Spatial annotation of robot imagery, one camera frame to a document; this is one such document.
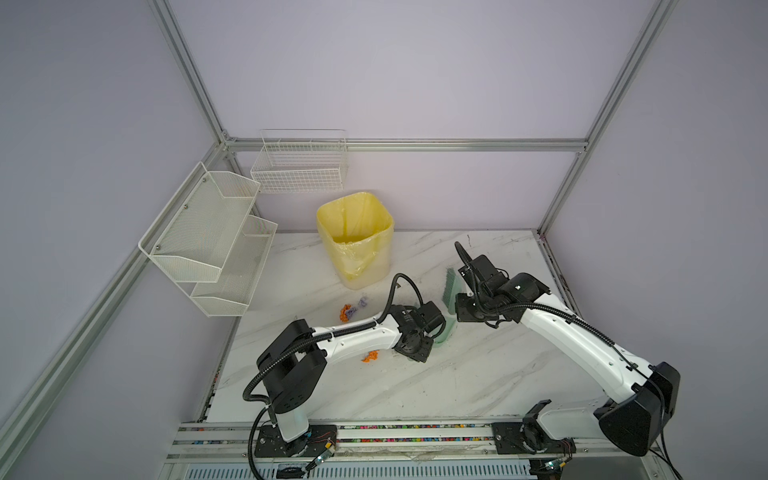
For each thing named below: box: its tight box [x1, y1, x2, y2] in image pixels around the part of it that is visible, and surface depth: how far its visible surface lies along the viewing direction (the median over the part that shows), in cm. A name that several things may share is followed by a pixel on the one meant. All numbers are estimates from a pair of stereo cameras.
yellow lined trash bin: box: [316, 192, 395, 290], surface depth 95 cm
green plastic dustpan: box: [433, 308, 459, 348], surface depth 77 cm
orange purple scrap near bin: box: [339, 304, 357, 322], surface depth 97 cm
